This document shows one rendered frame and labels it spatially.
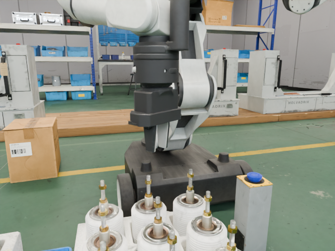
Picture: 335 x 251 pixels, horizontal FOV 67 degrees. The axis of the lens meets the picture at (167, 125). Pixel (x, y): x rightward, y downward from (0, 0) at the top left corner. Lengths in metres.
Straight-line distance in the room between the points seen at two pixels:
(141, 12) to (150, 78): 0.11
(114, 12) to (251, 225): 0.62
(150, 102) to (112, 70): 8.35
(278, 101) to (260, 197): 2.54
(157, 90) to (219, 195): 0.73
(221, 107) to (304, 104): 1.13
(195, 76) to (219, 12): 4.97
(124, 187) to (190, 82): 0.46
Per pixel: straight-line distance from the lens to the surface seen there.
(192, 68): 0.96
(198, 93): 0.94
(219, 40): 9.97
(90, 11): 0.59
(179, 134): 1.17
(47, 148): 1.55
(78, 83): 5.11
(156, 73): 0.46
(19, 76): 2.56
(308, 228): 1.21
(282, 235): 1.12
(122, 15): 0.49
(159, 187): 1.00
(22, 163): 1.59
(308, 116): 3.46
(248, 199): 0.73
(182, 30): 0.46
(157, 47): 0.46
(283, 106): 3.28
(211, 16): 5.77
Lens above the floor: 0.62
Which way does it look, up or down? 13 degrees down
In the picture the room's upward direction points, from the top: straight up
